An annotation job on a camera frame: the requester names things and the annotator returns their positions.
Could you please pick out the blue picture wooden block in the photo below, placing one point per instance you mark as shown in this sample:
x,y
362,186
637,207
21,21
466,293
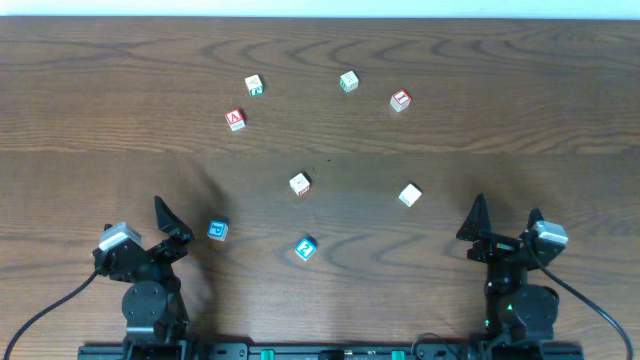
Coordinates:
x,y
217,230

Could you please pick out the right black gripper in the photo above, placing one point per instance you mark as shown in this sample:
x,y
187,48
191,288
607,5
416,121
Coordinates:
x,y
501,245

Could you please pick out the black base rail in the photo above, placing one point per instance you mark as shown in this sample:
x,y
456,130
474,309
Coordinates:
x,y
241,351

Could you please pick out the blue number 2 block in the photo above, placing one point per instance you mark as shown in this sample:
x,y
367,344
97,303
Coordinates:
x,y
306,248

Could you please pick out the red letter A block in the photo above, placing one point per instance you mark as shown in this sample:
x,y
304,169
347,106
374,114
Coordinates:
x,y
235,119

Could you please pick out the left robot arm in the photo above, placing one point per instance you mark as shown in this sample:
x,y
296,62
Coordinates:
x,y
156,316

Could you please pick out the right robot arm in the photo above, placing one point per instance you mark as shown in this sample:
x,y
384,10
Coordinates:
x,y
519,315

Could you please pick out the green-sided wooden block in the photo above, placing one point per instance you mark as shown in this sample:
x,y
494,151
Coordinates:
x,y
254,85
349,81

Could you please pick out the green-sided wooden block left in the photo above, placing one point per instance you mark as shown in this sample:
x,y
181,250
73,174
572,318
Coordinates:
x,y
254,85

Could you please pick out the plain letter B wooden block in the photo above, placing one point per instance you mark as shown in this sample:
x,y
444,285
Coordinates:
x,y
410,194

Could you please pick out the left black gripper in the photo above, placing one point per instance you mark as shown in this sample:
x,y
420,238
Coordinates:
x,y
151,251

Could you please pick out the green-sided wooden block right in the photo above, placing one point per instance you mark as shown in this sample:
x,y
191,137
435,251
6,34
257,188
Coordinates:
x,y
349,81

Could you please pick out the red letter I block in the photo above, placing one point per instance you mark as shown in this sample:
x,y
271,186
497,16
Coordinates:
x,y
400,100

